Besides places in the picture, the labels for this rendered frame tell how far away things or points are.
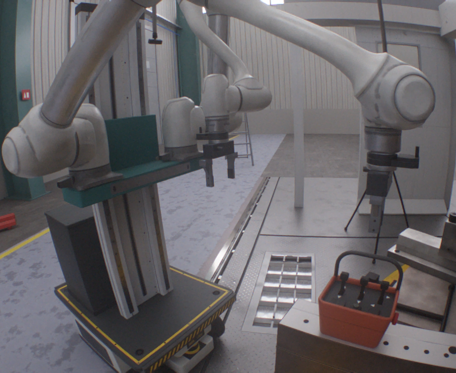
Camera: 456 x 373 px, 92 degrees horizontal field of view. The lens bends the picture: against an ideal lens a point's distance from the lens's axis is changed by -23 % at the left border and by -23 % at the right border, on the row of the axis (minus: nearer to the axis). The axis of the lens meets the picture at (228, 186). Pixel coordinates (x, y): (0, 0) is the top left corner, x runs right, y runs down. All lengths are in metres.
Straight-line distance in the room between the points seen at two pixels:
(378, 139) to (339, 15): 2.90
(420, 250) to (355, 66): 1.59
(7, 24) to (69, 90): 6.38
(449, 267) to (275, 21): 1.68
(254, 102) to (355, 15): 2.60
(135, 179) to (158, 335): 0.72
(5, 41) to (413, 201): 7.88
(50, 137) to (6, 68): 6.05
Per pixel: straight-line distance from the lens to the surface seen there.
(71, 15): 9.01
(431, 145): 3.82
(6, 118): 6.74
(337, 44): 0.51
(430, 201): 3.96
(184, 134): 1.23
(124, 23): 0.66
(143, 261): 1.49
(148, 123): 1.29
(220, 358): 1.65
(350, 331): 0.77
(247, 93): 1.05
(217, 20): 1.33
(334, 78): 13.92
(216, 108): 0.99
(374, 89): 0.48
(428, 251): 1.94
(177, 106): 1.24
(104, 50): 0.68
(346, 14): 3.49
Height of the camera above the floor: 1.26
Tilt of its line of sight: 15 degrees down
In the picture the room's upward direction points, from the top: 3 degrees counter-clockwise
